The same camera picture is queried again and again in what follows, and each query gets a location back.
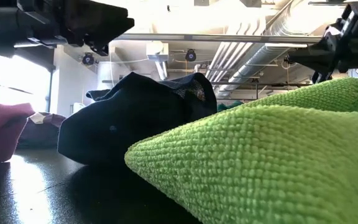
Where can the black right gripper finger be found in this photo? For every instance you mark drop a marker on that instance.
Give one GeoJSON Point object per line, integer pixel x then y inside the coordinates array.
{"type": "Point", "coordinates": [321, 77]}
{"type": "Point", "coordinates": [319, 57]}

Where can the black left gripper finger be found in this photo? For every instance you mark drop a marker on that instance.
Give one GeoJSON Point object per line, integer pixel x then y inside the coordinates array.
{"type": "Point", "coordinates": [99, 50]}
{"type": "Point", "coordinates": [104, 21]}

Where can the navy blue towel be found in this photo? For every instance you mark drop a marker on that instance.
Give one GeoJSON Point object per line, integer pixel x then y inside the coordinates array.
{"type": "Point", "coordinates": [129, 124]}

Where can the purple towel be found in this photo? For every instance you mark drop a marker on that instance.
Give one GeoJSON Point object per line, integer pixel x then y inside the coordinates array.
{"type": "Point", "coordinates": [42, 133]}

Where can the lime green towel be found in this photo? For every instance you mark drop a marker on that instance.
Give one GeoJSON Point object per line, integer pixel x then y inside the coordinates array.
{"type": "Point", "coordinates": [259, 161]}

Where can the black round ceiling lamp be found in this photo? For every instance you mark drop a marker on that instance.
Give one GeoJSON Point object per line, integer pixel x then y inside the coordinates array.
{"type": "Point", "coordinates": [190, 55]}
{"type": "Point", "coordinates": [88, 59]}

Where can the white ceiling unit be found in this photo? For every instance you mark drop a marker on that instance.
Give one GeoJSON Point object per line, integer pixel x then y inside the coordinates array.
{"type": "Point", "coordinates": [157, 51]}

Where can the large bright window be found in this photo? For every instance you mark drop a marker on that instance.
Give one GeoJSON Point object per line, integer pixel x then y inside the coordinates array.
{"type": "Point", "coordinates": [20, 81]}

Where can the black pipe railing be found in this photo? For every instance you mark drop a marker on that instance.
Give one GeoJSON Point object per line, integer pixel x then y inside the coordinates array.
{"type": "Point", "coordinates": [256, 84]}

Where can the grey overhead rig beam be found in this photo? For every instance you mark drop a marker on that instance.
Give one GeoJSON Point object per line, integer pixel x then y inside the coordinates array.
{"type": "Point", "coordinates": [216, 38]}

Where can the silver ceiling duct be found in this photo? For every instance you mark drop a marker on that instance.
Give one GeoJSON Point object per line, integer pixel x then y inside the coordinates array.
{"type": "Point", "coordinates": [259, 59]}

